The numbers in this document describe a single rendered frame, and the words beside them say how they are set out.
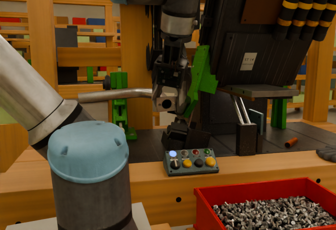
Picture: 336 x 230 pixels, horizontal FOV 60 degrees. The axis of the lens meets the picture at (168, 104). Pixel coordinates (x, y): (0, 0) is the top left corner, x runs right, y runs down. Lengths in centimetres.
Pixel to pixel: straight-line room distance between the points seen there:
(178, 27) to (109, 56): 84
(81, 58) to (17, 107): 92
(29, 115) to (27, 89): 5
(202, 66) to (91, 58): 61
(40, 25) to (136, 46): 42
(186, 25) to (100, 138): 32
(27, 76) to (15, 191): 39
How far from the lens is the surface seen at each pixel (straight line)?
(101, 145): 42
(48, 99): 55
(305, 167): 101
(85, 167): 42
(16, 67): 55
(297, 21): 102
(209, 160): 87
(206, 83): 105
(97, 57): 144
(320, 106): 177
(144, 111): 139
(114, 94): 87
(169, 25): 64
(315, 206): 81
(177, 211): 88
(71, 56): 145
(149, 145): 112
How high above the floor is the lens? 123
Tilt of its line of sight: 9 degrees down
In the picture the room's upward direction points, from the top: straight up
